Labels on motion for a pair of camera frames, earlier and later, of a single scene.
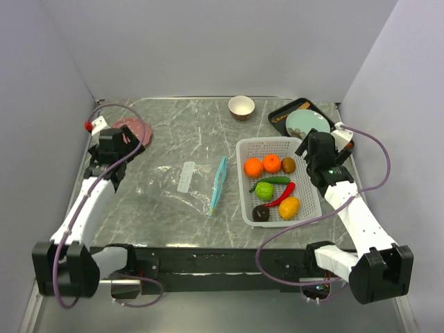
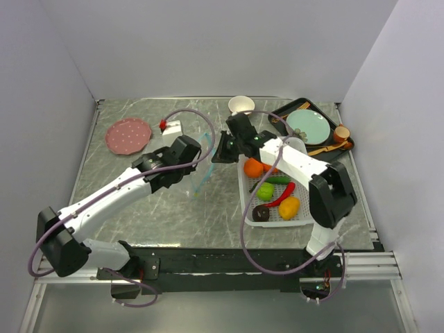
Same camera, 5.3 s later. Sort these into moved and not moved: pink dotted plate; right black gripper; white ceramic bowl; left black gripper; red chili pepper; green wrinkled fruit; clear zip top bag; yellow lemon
Moved: clear zip top bag; left black gripper; right black gripper
Not moved: green wrinkled fruit; red chili pepper; white ceramic bowl; pink dotted plate; yellow lemon
